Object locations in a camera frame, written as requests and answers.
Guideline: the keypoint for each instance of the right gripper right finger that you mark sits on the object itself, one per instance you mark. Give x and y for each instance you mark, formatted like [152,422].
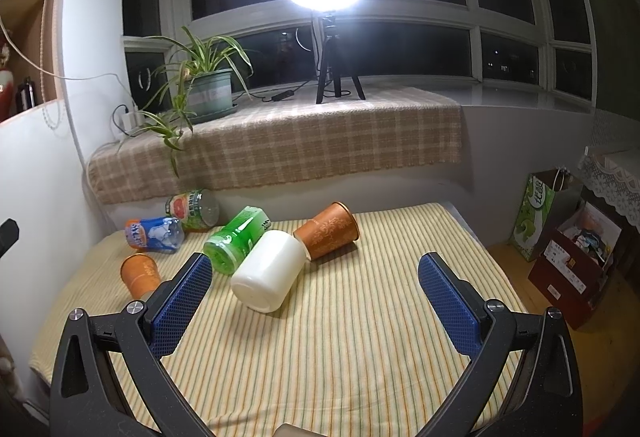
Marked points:
[544,397]

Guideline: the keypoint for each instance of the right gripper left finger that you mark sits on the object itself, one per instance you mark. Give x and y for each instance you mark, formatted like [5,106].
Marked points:
[86,398]

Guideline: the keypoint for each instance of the orange paper cup near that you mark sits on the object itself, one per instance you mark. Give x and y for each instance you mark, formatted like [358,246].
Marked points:
[140,275]

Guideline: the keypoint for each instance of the orange paper cup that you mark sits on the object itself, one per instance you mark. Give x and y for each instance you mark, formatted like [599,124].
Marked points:
[328,231]
[140,275]

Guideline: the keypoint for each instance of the blue arctic ocean cup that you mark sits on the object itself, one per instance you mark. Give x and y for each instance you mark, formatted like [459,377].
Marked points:
[164,234]

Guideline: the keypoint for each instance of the green tea bottle cup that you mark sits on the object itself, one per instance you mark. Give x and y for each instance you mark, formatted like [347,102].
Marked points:
[227,248]

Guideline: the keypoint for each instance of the grapefruit label green cup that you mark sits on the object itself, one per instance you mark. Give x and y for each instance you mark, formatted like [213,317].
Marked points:
[197,210]

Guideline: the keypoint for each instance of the white plastic cup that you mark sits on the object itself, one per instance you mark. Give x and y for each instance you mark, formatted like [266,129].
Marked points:
[268,272]

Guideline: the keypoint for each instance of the orange paper cup far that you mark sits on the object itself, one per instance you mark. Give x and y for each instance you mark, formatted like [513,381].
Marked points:
[328,231]

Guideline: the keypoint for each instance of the red cardboard box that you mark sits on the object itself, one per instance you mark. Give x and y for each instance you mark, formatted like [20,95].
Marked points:
[572,269]

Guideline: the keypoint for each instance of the striped yellow tablecloth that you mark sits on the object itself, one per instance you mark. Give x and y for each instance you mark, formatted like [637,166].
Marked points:
[356,348]

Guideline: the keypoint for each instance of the lace covered side table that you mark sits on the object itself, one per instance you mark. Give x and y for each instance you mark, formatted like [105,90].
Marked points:
[612,173]

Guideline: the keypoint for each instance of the white power strip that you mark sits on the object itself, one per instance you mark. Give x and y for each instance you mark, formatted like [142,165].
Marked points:
[128,121]

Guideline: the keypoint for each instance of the black thermos bottle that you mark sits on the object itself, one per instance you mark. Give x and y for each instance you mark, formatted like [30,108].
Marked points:
[26,95]

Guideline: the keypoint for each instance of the green ceramic plant pot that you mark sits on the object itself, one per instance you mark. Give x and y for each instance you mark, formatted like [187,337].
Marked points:
[210,96]

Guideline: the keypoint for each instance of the plaid beige sill cloth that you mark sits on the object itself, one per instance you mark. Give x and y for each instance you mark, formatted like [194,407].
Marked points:
[279,143]

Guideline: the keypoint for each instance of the spider plant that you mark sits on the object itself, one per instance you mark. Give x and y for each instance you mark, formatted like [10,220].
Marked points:
[168,113]

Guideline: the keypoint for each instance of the wooden shelf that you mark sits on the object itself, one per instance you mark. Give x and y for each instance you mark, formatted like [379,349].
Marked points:
[30,24]

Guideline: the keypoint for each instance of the black tripod stand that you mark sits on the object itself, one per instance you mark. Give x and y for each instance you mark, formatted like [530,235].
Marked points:
[333,62]

